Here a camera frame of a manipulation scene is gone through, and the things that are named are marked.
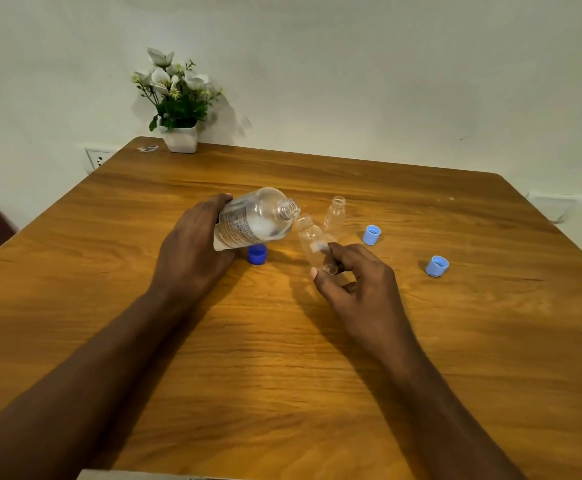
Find person's right hand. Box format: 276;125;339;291
310;242;407;345

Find white flowers in white pot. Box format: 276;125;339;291
131;47;223;154

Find person's right forearm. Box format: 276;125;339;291
356;325;529;480

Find person's left hand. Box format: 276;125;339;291
149;193;237;308

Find small clear plastic bottle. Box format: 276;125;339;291
323;196;346;240
295;215;340;276

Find white wall socket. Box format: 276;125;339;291
84;148;117;171

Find large clear plastic bottle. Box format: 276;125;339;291
213;187;301;252

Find person's left forearm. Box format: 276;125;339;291
0;287;192;480

